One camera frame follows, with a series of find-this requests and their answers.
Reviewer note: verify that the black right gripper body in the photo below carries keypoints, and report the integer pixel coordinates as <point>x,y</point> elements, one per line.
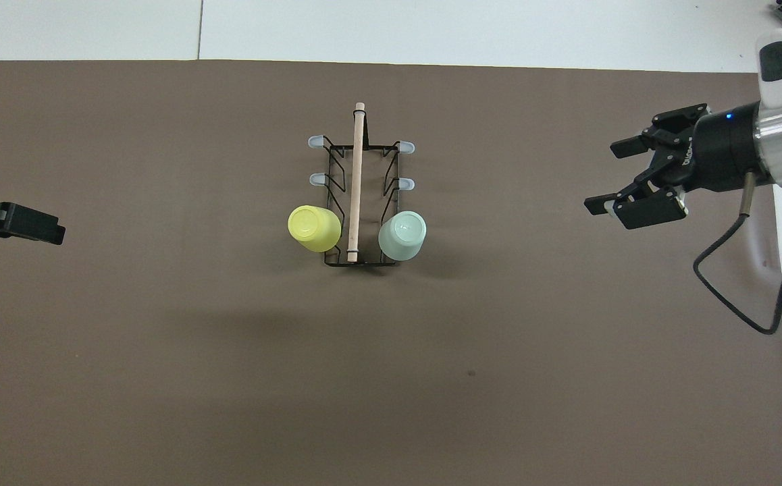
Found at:
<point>725,152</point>

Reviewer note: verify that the pale green plastic cup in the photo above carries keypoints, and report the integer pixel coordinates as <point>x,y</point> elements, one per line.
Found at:
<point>402,236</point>

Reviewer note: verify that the yellow plastic cup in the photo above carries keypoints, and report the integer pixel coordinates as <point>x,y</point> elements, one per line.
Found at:
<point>313,228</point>

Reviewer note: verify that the brown table mat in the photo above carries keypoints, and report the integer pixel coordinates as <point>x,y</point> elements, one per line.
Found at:
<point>391,364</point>

